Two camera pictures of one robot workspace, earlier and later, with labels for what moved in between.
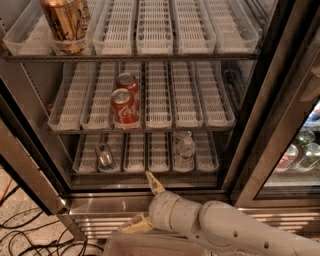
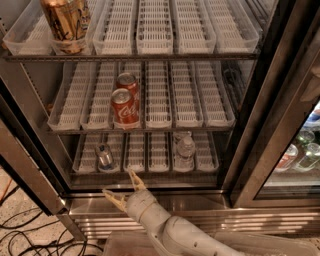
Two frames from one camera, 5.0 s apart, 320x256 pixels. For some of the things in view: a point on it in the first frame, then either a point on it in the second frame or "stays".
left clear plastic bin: x=151 y=244 stays
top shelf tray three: x=115 y=26 stays
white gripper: x=161 y=206 -> x=140 y=203
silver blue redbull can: x=104 y=153 stays
